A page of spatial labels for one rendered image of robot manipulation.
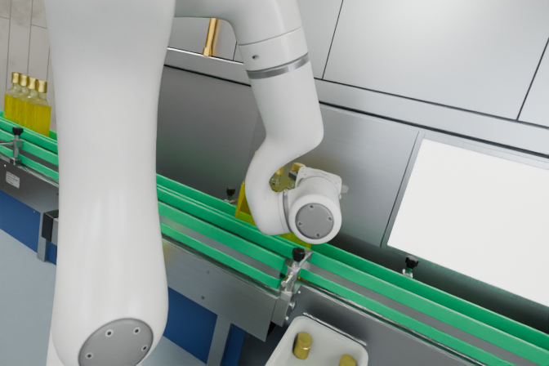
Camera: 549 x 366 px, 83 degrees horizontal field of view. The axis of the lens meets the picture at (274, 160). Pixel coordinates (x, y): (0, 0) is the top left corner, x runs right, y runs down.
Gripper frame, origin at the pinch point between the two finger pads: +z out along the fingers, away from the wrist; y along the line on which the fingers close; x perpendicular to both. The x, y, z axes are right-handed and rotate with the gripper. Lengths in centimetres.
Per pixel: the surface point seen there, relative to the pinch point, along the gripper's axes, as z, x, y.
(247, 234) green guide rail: -1.4, 20.4, 14.3
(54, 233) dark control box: -4, 36, 69
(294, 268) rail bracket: -15.2, 18.0, 0.3
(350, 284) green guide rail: -6.7, 22.6, -14.3
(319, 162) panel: 13.8, -1.3, 0.4
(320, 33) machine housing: 19.4, -37.7, 9.7
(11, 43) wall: 146, -7, 257
